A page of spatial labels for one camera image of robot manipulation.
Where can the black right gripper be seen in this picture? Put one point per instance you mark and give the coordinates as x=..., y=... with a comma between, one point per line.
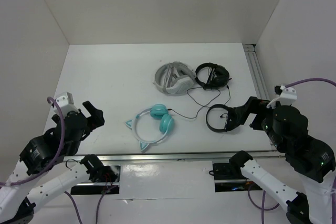
x=254, y=104

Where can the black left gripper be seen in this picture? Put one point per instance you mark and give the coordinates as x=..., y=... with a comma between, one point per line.
x=97, y=115

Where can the teal white cat-ear headphones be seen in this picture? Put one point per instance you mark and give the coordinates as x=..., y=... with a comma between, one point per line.
x=151, y=126

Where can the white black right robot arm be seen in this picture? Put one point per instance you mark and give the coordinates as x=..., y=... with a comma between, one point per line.
x=312, y=159

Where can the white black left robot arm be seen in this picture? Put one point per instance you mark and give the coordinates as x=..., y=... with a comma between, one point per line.
x=22, y=195

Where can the black unwrapped headphones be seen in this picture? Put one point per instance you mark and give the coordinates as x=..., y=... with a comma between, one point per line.
x=217, y=117

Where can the black wrapped headphones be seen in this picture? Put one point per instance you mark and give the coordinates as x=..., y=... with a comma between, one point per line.
x=218, y=76

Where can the white grey gaming headphones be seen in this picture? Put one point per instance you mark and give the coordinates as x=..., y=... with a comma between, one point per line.
x=174, y=78

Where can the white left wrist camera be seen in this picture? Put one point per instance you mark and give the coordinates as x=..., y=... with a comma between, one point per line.
x=66, y=103

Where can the aluminium right side rail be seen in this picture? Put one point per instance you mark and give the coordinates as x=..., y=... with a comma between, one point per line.
x=255, y=70

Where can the aluminium rail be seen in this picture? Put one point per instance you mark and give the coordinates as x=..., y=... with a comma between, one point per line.
x=255, y=70
x=214, y=156

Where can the aluminium front rail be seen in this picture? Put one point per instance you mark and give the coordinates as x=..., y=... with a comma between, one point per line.
x=214, y=156

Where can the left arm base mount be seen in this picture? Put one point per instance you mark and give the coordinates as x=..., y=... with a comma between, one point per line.
x=108, y=181

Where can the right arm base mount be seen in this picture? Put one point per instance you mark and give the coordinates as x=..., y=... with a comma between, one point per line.
x=227, y=180

